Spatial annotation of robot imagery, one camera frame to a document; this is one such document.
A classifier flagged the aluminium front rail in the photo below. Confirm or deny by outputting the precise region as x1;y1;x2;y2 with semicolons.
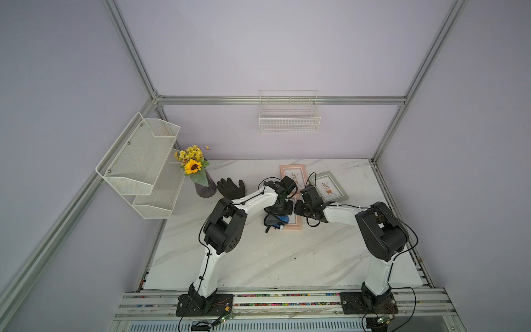
110;289;466;331

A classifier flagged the sunflower bouquet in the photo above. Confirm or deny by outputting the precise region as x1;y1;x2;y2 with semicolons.
173;145;210;187

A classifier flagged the white wire wall basket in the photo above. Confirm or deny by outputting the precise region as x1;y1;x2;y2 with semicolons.
259;89;321;134

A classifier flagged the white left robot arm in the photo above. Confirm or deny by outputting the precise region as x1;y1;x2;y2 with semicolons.
188;177;298;310

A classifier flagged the white mesh wall shelf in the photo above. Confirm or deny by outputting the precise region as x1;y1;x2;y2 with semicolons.
95;113;185;220

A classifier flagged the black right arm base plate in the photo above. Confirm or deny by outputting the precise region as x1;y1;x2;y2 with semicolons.
340;284;398;315

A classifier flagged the green picture frame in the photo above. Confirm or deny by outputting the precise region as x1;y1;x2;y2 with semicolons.
309;172;348;202

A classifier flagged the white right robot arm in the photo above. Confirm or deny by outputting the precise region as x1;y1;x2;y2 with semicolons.
295;185;409;309

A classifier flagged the pink picture frame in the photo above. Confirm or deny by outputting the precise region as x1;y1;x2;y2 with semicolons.
279;164;308;192
283;199;302;230

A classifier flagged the aluminium enclosure frame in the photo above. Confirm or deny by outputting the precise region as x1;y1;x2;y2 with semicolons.
1;1;467;329

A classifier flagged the blue microfibre cloth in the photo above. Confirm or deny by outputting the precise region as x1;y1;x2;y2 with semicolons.
264;214;289;233

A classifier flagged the black yellow work glove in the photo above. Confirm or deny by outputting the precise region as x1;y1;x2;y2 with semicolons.
217;178;246;201

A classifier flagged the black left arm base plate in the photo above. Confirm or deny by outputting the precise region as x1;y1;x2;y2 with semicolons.
176;284;235;318

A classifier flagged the dark glass vase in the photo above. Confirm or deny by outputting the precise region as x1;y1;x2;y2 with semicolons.
194;171;217;199

